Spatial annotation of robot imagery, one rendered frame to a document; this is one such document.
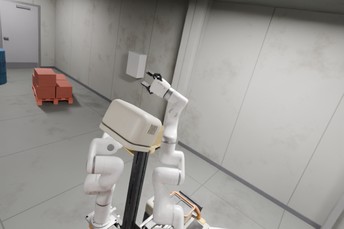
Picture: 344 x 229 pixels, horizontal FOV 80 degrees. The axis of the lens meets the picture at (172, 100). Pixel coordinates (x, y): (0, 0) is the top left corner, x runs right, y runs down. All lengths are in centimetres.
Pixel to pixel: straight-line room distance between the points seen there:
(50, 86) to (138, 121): 504
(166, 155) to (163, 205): 25
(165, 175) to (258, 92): 274
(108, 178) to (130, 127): 41
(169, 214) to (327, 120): 283
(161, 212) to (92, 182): 39
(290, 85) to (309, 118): 55
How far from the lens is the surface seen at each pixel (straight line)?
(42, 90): 574
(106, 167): 106
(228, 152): 407
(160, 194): 117
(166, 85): 116
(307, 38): 350
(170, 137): 117
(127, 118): 80
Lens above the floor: 235
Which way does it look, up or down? 19 degrees down
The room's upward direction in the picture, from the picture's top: 12 degrees clockwise
